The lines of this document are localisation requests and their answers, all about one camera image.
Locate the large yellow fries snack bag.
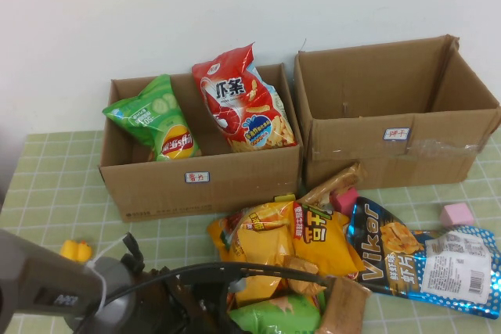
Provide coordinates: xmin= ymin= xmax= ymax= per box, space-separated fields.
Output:
xmin=206 ymin=200 xmax=367 ymax=288

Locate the magenta foam cube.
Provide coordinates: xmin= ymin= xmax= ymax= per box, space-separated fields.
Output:
xmin=330 ymin=187 xmax=360 ymax=216

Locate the red shrimp stick snack bag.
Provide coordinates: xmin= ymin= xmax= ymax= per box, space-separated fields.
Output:
xmin=191 ymin=42 xmax=297 ymax=154

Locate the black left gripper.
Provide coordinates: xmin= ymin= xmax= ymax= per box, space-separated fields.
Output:
xmin=168 ymin=271 xmax=238 ymax=334

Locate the green checked tablecloth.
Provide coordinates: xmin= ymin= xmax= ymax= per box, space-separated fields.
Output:
xmin=0 ymin=130 xmax=501 ymax=334

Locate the white zip tie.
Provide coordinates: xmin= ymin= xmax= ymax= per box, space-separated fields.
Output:
xmin=84 ymin=232 xmax=132 ymax=311

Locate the blue Vikar shrimp chips bag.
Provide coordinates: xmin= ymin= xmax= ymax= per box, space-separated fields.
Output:
xmin=346 ymin=196 xmax=501 ymax=321

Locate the yellow rubber duck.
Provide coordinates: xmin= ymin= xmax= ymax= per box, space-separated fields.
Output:
xmin=60 ymin=239 xmax=93 ymax=263

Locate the green Lay's potato chips bag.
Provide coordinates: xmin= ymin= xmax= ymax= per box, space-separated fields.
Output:
xmin=229 ymin=293 xmax=323 ymax=334

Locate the white handwritten label sticker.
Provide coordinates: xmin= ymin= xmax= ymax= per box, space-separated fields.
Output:
xmin=382 ymin=127 xmax=410 ymax=142
xmin=184 ymin=171 xmax=211 ymax=184

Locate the small labelled cardboard box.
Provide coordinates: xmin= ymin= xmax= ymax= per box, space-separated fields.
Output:
xmin=98 ymin=63 xmax=305 ymax=224

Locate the light pink foam cube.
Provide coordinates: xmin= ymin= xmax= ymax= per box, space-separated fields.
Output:
xmin=438 ymin=202 xmax=475 ymax=228

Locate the large taped cardboard box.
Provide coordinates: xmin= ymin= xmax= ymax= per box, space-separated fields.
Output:
xmin=293 ymin=34 xmax=501 ymax=193

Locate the brown paper snack packet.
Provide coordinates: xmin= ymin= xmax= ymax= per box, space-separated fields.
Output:
xmin=319 ymin=275 xmax=373 ymax=334

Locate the green cucumber Lay's chips bag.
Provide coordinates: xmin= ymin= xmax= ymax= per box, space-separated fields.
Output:
xmin=102 ymin=74 xmax=201 ymax=163

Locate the brown wrapped biscuit bar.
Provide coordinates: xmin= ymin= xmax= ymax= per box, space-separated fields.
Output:
xmin=303 ymin=162 xmax=367 ymax=207

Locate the black camera cable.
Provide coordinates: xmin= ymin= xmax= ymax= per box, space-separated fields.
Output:
xmin=103 ymin=261 xmax=328 ymax=314

